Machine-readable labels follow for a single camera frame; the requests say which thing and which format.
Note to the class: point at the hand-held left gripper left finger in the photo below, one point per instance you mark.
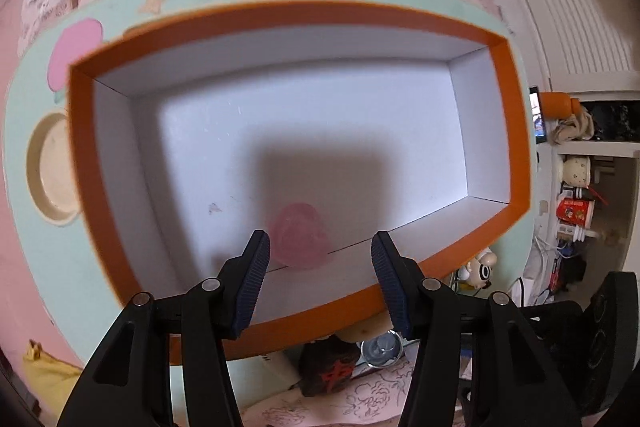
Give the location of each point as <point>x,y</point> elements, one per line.
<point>252,277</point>

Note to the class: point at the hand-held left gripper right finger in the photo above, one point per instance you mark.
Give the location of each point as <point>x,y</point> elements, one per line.
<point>392,277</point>

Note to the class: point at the pink heart-shaped case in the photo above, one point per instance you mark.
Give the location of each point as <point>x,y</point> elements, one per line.
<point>300,232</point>

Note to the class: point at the orange cardboard box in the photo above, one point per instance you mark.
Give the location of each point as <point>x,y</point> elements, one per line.
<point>300,117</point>

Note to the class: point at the panda figurine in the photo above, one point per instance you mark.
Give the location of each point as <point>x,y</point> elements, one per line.
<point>480,272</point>

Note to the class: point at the red cup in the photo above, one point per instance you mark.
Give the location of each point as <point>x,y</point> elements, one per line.
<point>575,217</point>

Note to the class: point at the white dotted cup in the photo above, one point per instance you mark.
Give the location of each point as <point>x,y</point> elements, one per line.
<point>577,172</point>

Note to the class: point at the smartphone with lit screen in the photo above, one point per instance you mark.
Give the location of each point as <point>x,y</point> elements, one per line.
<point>539,122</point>

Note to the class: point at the beige plush toy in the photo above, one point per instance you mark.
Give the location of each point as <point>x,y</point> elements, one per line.
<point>575,127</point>

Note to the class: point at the yellow cloth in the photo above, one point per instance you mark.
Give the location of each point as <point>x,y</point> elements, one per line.
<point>45,372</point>

